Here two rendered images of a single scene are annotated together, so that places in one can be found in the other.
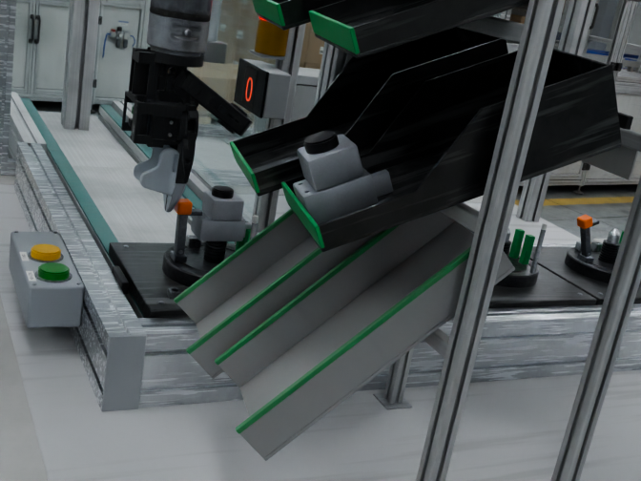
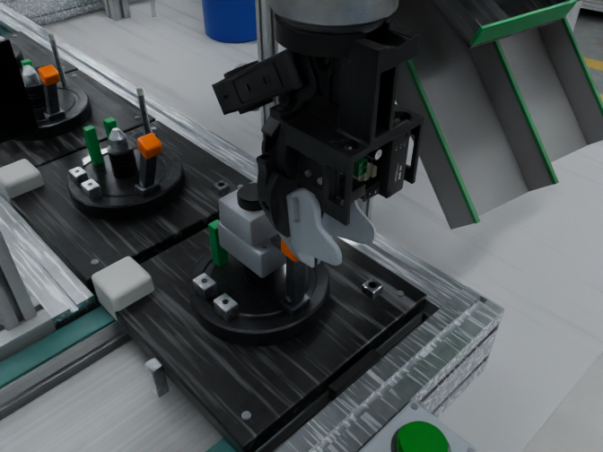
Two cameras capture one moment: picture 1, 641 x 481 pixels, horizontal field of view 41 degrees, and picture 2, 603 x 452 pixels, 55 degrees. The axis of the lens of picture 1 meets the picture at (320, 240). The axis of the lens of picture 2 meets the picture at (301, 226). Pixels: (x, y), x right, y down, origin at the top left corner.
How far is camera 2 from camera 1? 1.33 m
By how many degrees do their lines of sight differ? 90
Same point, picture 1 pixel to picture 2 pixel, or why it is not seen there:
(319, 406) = (574, 94)
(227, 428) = not seen: hidden behind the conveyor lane
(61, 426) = (537, 384)
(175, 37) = not seen: outside the picture
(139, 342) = (472, 294)
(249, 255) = (434, 136)
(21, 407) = (546, 438)
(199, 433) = not seen: hidden behind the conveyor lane
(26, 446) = (588, 392)
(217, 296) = (447, 191)
